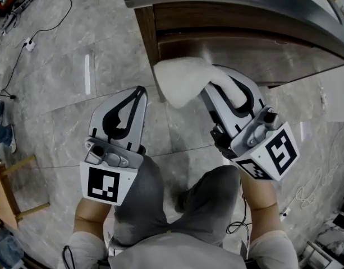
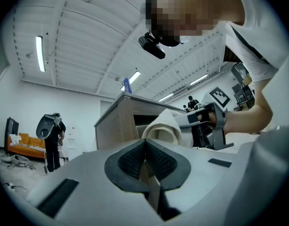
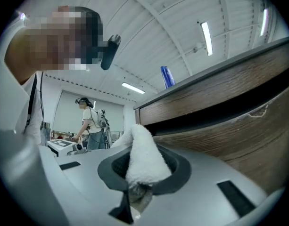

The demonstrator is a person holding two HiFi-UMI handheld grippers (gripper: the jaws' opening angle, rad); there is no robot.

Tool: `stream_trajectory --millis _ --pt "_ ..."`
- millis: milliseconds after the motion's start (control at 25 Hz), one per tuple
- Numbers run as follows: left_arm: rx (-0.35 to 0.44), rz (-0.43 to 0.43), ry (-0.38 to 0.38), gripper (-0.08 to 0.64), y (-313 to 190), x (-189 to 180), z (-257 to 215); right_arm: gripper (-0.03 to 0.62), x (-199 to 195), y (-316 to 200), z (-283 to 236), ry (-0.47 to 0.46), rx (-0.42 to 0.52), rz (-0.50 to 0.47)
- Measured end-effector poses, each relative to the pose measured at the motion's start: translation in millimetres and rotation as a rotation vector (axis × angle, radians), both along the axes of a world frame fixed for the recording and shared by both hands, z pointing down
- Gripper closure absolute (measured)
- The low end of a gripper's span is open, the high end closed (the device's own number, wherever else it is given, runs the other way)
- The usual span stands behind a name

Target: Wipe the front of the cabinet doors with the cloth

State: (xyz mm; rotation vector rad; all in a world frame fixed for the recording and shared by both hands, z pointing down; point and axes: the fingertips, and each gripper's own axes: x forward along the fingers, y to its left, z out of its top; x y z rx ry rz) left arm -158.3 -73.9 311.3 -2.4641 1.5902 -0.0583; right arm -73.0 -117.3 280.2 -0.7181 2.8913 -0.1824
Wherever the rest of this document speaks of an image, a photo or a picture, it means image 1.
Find thin black looped cable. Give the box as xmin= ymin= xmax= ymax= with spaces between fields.
xmin=226 ymin=178 xmax=253 ymax=259

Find white power adapter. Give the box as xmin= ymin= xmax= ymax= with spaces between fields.
xmin=22 ymin=37 xmax=36 ymax=52

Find wooden stool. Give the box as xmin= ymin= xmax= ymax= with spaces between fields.
xmin=0 ymin=154 xmax=51 ymax=230

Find person's right forearm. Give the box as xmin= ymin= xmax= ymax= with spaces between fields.
xmin=240 ymin=166 xmax=285 ymax=242

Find long black floor cable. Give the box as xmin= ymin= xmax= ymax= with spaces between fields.
xmin=0 ymin=0 xmax=78 ymax=100

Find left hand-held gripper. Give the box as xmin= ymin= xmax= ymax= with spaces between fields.
xmin=79 ymin=85 xmax=149 ymax=206

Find brown wooden cabinet frame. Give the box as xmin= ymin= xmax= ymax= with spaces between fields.
xmin=134 ymin=2 xmax=344 ymax=104

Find blue plastic bag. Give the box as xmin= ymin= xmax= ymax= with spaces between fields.
xmin=0 ymin=228 xmax=25 ymax=269

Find person's left forearm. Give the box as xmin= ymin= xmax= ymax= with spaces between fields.
xmin=72 ymin=197 xmax=117 ymax=238

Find brown wooden cabinet door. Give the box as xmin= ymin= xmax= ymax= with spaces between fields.
xmin=157 ymin=31 xmax=344 ymax=88

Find white coiled cable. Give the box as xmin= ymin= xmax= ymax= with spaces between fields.
xmin=295 ymin=137 xmax=344 ymax=209

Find grey metal tool pile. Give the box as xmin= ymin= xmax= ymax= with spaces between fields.
xmin=1 ymin=0 xmax=47 ymax=36

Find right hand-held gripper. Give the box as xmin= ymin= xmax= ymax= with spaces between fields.
xmin=200 ymin=64 xmax=301 ymax=182

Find white fluffy cloth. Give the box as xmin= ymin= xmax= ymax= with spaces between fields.
xmin=153 ymin=56 xmax=253 ymax=109

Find person's light grey shirt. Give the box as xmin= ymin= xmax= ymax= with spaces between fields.
xmin=62 ymin=229 xmax=301 ymax=269

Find person's grey trousers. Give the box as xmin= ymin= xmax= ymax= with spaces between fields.
xmin=112 ymin=146 xmax=247 ymax=248

